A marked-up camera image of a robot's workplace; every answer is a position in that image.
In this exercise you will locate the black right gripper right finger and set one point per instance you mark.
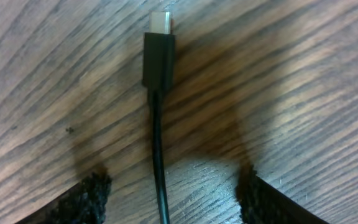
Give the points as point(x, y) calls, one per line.
point(263, 204)

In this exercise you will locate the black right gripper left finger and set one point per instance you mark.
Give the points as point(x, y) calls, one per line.
point(85, 203)

